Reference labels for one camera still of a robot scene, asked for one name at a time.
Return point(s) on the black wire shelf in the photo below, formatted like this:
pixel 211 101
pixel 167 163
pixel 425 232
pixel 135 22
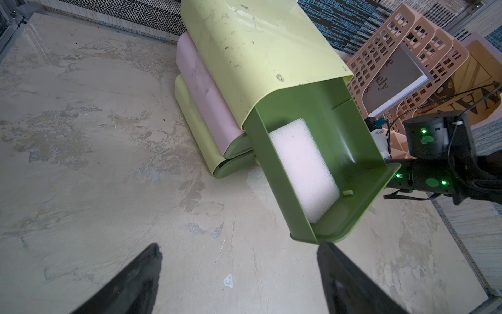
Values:
pixel 158 14

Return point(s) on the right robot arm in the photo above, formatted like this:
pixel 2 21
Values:
pixel 487 179

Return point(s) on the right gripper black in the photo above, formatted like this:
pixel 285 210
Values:
pixel 442 160

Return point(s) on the pink sponge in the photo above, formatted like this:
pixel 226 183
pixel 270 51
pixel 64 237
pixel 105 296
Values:
pixel 307 171

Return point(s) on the white book in organizer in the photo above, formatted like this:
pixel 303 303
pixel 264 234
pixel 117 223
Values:
pixel 400 76

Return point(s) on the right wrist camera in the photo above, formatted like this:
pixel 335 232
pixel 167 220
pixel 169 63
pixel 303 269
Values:
pixel 379 131

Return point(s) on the green three-drawer cabinet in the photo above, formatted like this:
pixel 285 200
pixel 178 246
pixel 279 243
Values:
pixel 253 48

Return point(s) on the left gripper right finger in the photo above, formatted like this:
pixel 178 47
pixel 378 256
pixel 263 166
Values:
pixel 347 289

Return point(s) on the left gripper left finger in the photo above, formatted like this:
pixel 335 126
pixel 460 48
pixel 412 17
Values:
pixel 133 290

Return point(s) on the pink desk file organizer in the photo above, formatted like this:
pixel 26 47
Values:
pixel 440 53

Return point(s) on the yellow brown magazine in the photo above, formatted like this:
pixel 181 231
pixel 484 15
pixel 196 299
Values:
pixel 478 76

